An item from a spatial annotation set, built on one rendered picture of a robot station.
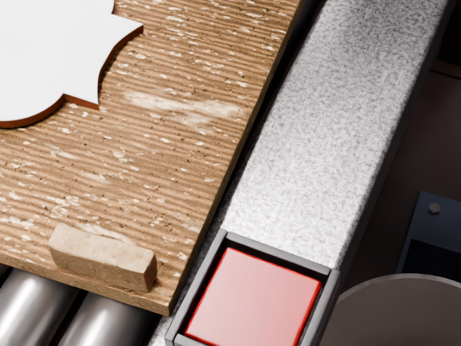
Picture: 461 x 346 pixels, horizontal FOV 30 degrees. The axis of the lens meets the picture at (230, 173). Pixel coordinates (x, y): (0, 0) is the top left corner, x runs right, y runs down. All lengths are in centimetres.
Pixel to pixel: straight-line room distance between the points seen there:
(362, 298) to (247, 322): 68
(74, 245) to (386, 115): 23
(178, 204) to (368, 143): 14
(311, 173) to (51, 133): 17
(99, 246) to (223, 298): 8
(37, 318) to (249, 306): 12
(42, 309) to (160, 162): 11
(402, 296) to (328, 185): 65
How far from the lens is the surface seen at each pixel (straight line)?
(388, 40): 62
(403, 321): 124
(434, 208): 162
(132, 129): 55
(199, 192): 51
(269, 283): 49
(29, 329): 51
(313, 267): 49
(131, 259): 47
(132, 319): 50
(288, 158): 55
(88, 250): 47
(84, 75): 57
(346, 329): 120
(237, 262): 50
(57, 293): 52
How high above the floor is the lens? 137
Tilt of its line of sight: 56 degrees down
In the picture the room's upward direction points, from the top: 3 degrees counter-clockwise
